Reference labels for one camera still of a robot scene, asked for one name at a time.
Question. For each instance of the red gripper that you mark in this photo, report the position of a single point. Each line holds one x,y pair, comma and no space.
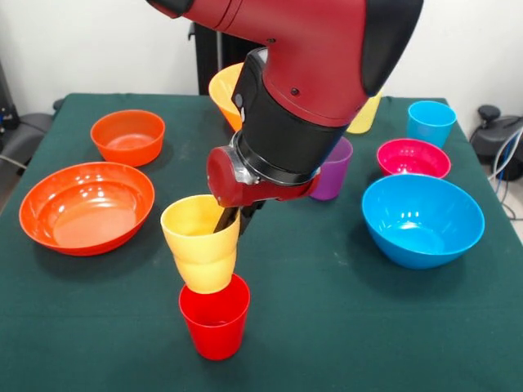
229,192

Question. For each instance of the large shallow orange bowl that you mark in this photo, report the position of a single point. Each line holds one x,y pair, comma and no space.
86,212

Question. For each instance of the translucent yellow cup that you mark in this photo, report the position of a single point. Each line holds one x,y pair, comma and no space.
365,120

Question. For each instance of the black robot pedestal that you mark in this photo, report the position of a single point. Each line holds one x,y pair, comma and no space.
208,57

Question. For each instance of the pink bowl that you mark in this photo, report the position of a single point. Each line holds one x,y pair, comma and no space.
412,157

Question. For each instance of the dark green table cloth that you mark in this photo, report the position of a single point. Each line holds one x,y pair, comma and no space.
327,318

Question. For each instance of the black stand base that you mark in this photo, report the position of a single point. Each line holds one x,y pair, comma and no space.
488,139

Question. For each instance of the orange-yellow cup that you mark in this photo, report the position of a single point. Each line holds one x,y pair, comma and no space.
208,277

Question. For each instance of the large blue bowl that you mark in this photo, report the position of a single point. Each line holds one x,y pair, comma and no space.
421,241

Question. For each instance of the small orange bowl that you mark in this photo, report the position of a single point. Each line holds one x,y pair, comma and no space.
126,151

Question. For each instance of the black equipment rack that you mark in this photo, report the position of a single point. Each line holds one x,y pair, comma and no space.
6,106

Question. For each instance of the blue cup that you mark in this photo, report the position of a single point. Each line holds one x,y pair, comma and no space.
429,130

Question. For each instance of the large yellow bowl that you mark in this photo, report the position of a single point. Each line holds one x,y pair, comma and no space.
222,98

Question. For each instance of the red cup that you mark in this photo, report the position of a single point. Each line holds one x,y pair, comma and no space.
214,335

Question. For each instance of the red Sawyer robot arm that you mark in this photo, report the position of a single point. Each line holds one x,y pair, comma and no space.
318,61

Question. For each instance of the grey stand base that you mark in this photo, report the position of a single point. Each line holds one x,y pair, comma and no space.
28,130

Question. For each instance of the purple cup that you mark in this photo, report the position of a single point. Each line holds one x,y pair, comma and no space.
333,183

